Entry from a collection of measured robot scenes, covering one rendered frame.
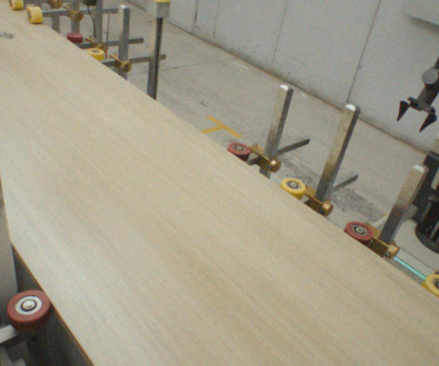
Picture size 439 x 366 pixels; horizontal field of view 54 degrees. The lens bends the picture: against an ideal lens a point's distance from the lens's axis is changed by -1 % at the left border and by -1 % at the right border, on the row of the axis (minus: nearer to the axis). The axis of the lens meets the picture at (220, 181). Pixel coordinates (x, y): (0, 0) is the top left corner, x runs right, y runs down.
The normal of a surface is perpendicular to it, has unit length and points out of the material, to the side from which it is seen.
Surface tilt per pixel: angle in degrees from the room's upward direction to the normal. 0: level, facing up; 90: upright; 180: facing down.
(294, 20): 90
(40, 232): 0
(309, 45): 90
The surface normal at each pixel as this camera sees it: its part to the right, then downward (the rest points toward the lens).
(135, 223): 0.15, -0.82
